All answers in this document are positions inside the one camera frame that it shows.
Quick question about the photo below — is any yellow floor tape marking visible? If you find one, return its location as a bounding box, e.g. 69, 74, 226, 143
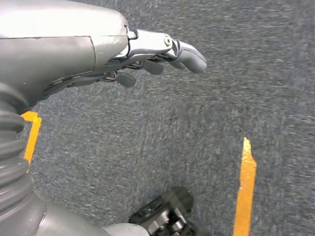
21, 111, 42, 173

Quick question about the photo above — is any robot left arm ribbed sleeve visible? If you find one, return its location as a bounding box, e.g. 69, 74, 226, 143
0, 83, 34, 214

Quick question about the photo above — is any black robot left foot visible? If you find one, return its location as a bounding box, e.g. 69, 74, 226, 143
128, 186, 199, 236

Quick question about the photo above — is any yellow floor tape strip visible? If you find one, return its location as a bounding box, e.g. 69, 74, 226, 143
232, 137, 258, 236

